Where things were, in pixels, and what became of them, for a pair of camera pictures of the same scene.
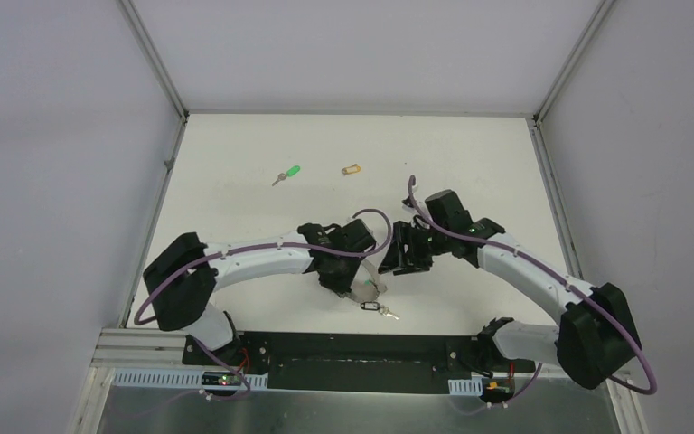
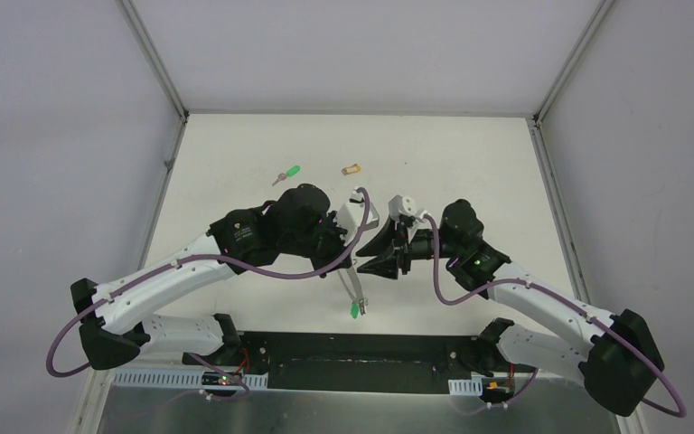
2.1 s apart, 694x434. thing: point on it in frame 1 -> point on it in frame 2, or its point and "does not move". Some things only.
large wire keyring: (377, 289) -> (355, 283)
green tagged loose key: (289, 174) does not move
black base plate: (360, 363) does not move
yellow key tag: (352, 169) does not move
